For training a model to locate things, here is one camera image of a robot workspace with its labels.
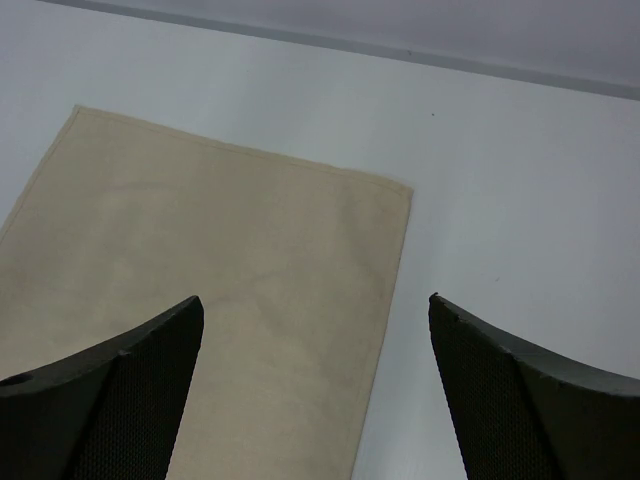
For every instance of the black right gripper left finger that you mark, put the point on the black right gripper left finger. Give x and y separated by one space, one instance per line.
111 411

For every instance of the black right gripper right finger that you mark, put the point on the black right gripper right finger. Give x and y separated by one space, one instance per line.
521 411

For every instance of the beige cloth napkin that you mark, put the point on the beige cloth napkin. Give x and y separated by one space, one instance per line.
295 264

